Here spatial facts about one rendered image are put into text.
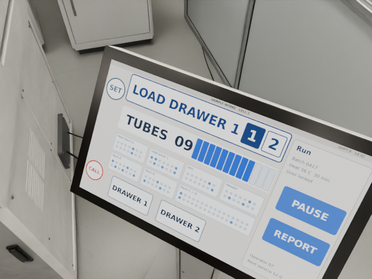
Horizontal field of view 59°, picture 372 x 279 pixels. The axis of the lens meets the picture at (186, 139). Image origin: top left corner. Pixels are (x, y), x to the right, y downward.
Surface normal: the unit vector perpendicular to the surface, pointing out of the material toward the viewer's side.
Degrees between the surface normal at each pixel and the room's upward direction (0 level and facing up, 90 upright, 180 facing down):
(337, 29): 90
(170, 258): 5
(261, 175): 50
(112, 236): 0
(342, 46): 90
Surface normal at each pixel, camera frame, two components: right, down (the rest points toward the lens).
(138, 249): 0.01, -0.61
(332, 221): -0.35, 0.14
